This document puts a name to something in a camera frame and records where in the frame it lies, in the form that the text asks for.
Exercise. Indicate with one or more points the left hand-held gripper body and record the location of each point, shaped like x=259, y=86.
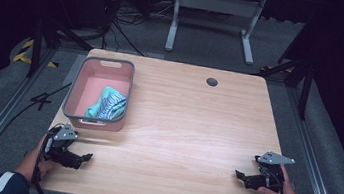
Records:
x=64, y=135

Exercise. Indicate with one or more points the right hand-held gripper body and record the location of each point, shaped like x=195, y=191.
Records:
x=269, y=172

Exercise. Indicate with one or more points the teal striped cloth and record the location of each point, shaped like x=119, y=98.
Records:
x=107, y=103

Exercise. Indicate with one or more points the pink basket with grey rim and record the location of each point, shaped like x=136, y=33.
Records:
x=95, y=80

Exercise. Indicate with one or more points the person's left hand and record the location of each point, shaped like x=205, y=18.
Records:
x=32, y=162

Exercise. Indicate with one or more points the black metal stand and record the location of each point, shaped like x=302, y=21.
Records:
x=298, y=76
x=46, y=38

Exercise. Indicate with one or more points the white desk frame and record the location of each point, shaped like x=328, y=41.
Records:
x=217, y=5

